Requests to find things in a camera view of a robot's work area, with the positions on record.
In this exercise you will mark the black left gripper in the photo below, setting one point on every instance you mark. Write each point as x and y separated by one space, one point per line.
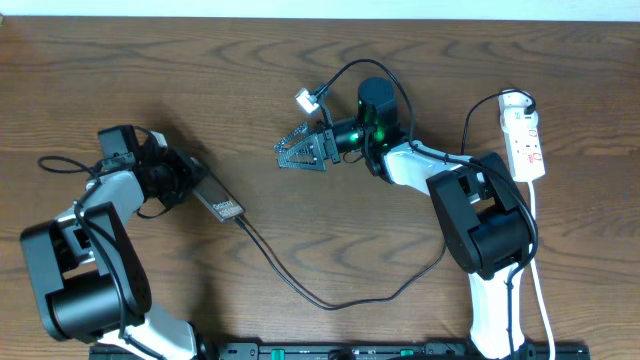
186 171

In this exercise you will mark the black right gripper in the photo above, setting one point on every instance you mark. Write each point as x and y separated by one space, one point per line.
319 145

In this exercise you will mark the Galaxy S25 Ultra smartphone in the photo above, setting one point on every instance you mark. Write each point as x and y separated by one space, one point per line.
220 202

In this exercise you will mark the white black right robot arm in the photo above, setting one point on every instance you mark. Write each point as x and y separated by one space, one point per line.
486 225

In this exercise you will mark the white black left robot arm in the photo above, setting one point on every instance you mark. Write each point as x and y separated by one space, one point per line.
88 282

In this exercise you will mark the white power strip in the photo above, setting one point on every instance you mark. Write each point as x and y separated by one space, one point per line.
522 144

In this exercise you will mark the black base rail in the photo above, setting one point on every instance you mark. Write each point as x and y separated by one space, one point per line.
429 350

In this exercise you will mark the white USB wall charger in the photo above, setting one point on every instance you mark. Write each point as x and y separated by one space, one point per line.
517 106

